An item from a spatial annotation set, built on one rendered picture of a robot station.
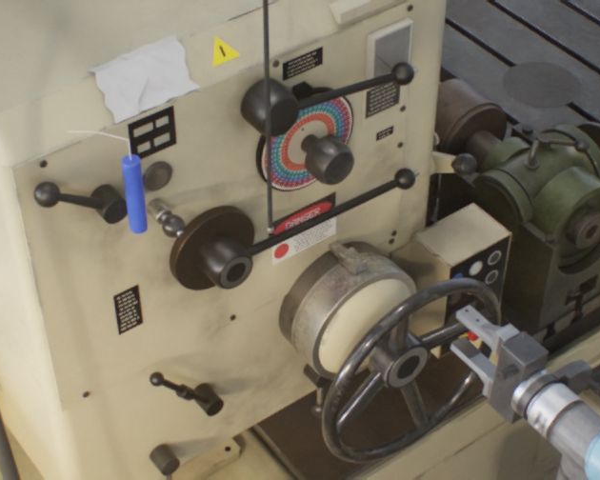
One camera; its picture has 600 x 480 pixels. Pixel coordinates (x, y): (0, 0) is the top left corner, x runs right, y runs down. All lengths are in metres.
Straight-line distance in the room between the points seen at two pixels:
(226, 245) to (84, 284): 0.22
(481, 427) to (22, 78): 1.69
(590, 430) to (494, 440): 1.37
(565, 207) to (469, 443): 0.84
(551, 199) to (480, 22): 1.06
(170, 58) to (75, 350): 0.47
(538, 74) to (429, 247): 1.10
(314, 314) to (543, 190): 0.60
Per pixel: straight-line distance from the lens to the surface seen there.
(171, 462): 2.16
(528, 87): 3.19
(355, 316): 2.07
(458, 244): 2.24
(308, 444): 2.82
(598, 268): 2.59
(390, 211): 2.16
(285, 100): 1.75
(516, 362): 1.80
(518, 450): 3.29
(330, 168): 1.84
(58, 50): 1.74
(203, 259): 1.87
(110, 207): 1.69
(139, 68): 1.71
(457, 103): 2.61
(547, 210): 2.44
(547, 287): 2.48
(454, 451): 3.03
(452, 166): 2.18
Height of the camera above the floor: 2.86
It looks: 43 degrees down
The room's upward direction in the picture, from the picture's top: straight up
